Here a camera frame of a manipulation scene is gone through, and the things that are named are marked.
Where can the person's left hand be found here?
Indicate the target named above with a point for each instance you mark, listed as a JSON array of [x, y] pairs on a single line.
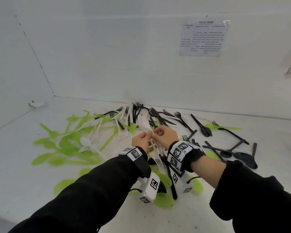
[[141, 140]]

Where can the person's right hand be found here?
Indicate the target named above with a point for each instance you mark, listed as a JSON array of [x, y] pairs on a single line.
[[167, 135]]

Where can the white plastic spoon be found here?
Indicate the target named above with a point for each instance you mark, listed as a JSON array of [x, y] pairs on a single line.
[[143, 122]]

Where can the pile of black plastic forks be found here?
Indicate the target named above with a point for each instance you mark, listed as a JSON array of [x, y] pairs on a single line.
[[245, 156]]

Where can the pile of plastic cutlery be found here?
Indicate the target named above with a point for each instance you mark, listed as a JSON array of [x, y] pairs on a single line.
[[55, 161]]

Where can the person's left forearm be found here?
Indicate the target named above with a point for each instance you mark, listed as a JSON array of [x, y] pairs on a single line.
[[82, 198]]

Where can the black marker left wrist band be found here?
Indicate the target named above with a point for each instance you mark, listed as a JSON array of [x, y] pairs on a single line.
[[135, 155]]

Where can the black marker wrist band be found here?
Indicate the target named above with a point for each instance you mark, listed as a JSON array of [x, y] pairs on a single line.
[[184, 152], [135, 155]]

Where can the black marker right wrist band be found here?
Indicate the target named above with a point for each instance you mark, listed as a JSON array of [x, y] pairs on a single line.
[[184, 152]]

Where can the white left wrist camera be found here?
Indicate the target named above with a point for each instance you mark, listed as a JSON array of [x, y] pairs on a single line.
[[150, 189]]

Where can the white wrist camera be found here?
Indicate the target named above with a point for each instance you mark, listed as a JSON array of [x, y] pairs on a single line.
[[150, 189], [182, 184]]

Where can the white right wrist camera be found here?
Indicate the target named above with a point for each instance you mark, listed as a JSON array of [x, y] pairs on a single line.
[[182, 184]]

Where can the printed paper wall notice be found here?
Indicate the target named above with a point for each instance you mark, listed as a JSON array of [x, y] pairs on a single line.
[[203, 38]]

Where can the small white wall clip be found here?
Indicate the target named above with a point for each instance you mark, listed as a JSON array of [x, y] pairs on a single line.
[[36, 104]]

